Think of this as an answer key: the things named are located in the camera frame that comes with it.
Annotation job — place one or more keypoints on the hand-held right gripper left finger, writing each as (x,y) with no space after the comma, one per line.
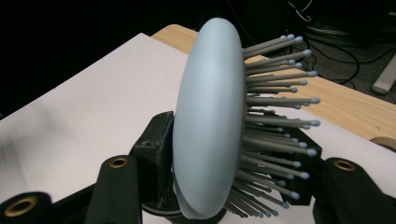
(154,161)

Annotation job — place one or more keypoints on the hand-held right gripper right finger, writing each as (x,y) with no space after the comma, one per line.
(312,186)

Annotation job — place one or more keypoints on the light blue hairbrush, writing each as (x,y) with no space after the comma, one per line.
(208,109)

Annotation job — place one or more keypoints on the white metal stand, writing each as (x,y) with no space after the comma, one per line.
(387,77)

